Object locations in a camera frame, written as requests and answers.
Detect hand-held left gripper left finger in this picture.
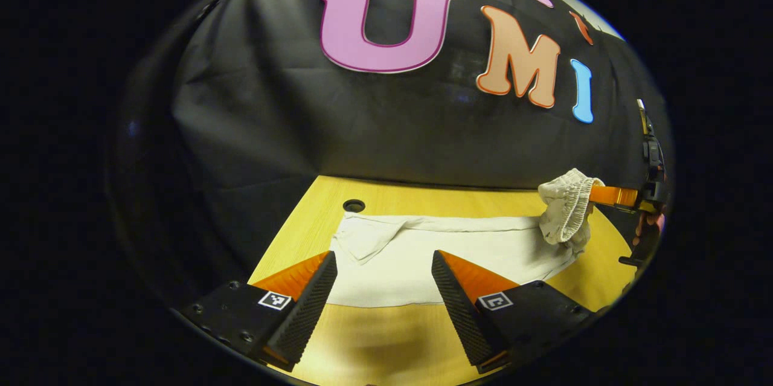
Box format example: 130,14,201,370
172,250,338,373

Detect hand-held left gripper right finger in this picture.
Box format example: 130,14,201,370
431,250,595,375

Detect cream white jeans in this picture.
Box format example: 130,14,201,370
329,169,606,308

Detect black backdrop cloth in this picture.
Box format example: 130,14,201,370
109,0,674,308

